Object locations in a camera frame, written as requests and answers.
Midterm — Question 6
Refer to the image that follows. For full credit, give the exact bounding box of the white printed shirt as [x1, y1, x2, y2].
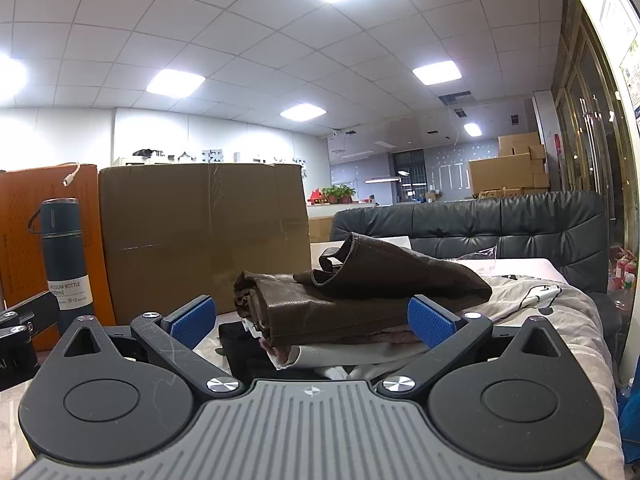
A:
[482, 274, 568, 322]

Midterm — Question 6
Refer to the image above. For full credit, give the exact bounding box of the stack of cardboard boxes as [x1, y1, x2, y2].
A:
[466, 131, 552, 200]

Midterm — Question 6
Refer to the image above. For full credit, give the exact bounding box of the dark blue vacuum bottle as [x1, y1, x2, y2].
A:
[27, 197, 96, 337]

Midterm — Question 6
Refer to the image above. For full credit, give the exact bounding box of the large cardboard box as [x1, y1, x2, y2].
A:
[97, 162, 312, 325]

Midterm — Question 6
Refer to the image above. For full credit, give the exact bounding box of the black folded garment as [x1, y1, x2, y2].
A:
[218, 321, 273, 378]

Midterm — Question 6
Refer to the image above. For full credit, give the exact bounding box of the white charging cable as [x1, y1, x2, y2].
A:
[50, 161, 82, 187]

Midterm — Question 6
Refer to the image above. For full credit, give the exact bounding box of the white folded garment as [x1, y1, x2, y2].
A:
[265, 340, 428, 382]

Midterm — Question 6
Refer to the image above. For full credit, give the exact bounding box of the potted green plant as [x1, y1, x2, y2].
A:
[321, 185, 357, 206]

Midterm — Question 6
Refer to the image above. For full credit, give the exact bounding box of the small cardboard box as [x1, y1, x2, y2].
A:
[307, 216, 335, 245]

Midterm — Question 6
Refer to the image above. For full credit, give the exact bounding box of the red fire extinguisher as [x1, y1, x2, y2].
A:
[607, 249, 640, 292]

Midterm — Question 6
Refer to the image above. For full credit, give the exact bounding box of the gold framed glass door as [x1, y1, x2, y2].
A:
[552, 0, 638, 281]

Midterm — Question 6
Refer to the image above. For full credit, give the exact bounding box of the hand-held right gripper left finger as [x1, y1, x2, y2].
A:
[62, 296, 246, 401]

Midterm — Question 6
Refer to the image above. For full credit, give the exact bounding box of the beige printed bedsheet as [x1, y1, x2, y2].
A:
[0, 310, 261, 480]

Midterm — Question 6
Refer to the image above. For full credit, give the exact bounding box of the clear plastic bag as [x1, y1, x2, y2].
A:
[447, 244, 502, 264]

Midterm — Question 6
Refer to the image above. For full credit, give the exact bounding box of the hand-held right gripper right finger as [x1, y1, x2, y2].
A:
[377, 296, 578, 401]

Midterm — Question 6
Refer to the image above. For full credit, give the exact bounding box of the dark grey tufted sofa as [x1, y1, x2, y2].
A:
[330, 190, 623, 356]

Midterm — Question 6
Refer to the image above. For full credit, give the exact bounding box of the orange pegboard panel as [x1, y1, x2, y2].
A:
[0, 162, 117, 351]

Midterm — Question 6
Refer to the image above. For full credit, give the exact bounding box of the brown garment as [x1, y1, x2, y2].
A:
[234, 232, 493, 350]

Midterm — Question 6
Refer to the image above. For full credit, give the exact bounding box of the mauve folded garment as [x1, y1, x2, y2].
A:
[259, 326, 418, 365]

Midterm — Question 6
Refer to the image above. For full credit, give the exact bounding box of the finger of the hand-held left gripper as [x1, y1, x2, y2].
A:
[0, 292, 60, 342]

